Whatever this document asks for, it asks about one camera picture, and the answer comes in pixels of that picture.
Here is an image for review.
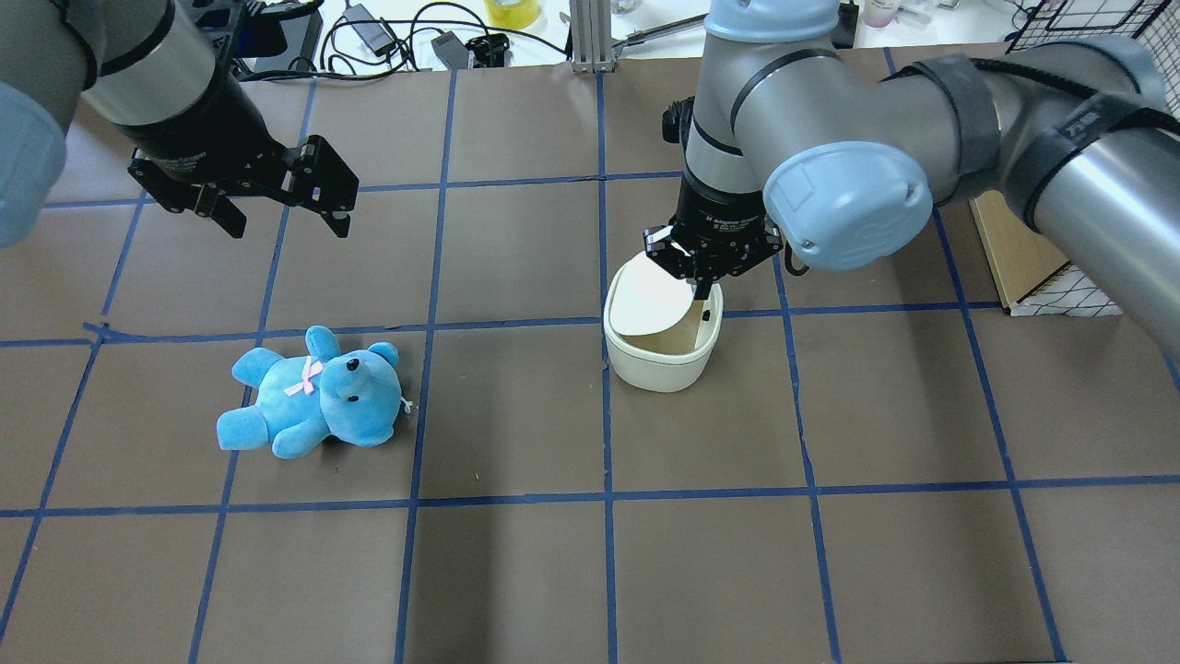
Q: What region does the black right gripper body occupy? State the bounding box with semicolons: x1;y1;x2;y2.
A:
643;173;785;282

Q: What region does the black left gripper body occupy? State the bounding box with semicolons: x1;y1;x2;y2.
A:
127;66;306;213

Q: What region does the cream trash can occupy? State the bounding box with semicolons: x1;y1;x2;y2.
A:
603;252;725;394

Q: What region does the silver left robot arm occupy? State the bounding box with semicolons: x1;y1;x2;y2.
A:
1;1;359;245

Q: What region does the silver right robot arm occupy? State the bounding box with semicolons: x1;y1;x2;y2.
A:
644;1;1179;357

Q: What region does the black power brick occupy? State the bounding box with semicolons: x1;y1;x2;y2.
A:
342;4;399;55

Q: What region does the black power adapter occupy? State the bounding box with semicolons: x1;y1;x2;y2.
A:
431;29;476;70

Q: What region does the blue teddy bear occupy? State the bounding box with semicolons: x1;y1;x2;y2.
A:
216;326;414;459

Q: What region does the yellow tape roll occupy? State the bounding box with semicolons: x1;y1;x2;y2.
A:
484;0;542;29

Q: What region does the white paper cup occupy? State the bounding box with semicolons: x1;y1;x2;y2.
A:
861;0;902;29

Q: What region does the grid-patterned cardboard box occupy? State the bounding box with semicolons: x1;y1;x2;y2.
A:
970;1;1179;318

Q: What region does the aluminium frame post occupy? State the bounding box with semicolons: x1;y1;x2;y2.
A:
569;1;617;73

